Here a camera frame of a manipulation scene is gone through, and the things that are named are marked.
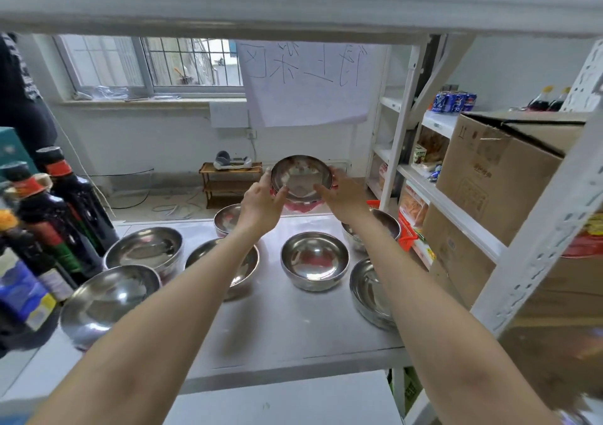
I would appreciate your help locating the brown cardboard box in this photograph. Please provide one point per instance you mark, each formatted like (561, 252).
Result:
(556, 358)

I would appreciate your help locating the green box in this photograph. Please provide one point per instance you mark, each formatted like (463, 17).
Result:
(411, 389)

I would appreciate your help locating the person's right hand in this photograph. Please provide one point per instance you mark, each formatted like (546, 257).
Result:
(348, 201)

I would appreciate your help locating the blue drink can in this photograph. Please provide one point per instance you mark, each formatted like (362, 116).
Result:
(438, 102)
(460, 102)
(449, 102)
(470, 101)

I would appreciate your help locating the wall power outlet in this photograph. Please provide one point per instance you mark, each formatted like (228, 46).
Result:
(252, 134)

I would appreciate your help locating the red and yellow package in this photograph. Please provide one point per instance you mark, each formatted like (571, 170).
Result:
(586, 238)

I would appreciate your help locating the blue carton box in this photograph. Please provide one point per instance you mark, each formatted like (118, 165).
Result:
(21, 293)

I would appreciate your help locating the person's right thumb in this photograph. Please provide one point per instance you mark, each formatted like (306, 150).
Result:
(322, 192)

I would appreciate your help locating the clear plastic bag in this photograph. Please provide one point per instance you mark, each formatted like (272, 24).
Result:
(103, 93)

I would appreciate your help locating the large open cardboard box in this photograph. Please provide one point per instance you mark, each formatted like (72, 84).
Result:
(494, 175)

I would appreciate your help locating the person's right forearm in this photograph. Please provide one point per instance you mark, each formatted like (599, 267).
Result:
(424, 307)

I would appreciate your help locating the person's left thumb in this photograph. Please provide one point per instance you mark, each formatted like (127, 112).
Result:
(281, 197)

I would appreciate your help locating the teal box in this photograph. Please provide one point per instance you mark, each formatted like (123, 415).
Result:
(12, 149)

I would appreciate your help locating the group of steel bowls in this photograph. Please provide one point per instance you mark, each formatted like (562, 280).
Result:
(314, 260)

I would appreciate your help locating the person's left forearm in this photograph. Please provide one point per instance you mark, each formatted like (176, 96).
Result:
(165, 326)

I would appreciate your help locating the orange snack packets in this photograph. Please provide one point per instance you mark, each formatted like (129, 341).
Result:
(413, 208)

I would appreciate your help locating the dark sauce bottle red cap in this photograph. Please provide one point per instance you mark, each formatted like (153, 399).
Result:
(42, 217)
(82, 198)

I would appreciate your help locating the dark sauce bottle orange cap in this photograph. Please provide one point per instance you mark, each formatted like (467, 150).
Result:
(28, 255)

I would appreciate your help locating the red plastic basket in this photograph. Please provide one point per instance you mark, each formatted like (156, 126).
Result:
(406, 234)

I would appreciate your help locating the closed cardboard box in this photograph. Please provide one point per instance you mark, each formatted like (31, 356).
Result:
(452, 255)

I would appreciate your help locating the wooden shoe rack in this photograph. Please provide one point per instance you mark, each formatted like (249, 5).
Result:
(228, 187)

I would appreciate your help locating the white paper sheet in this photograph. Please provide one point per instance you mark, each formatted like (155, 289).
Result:
(306, 85)

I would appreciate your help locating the dark bottle yellow cap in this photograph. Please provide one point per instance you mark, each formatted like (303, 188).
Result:
(539, 102)
(559, 102)

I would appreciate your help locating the grey slippers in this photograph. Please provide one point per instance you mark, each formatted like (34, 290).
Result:
(231, 161)

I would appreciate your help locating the shiny metal bowl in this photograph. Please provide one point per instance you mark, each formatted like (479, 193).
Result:
(301, 177)

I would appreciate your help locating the white metal storage shelf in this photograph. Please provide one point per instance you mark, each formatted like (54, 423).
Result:
(400, 128)

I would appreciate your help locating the white framed window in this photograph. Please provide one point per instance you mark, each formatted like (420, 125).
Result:
(150, 69)

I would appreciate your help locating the person's left hand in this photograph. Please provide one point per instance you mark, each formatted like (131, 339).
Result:
(256, 206)

